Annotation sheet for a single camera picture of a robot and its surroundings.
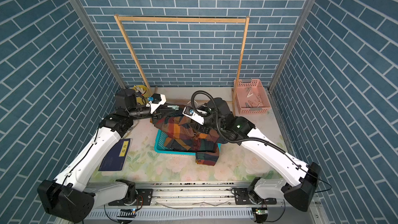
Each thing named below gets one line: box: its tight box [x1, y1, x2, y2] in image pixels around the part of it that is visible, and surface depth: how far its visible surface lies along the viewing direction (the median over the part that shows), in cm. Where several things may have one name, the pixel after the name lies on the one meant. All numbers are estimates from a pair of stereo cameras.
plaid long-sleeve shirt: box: [154, 112, 227, 166], surface depth 84 cm
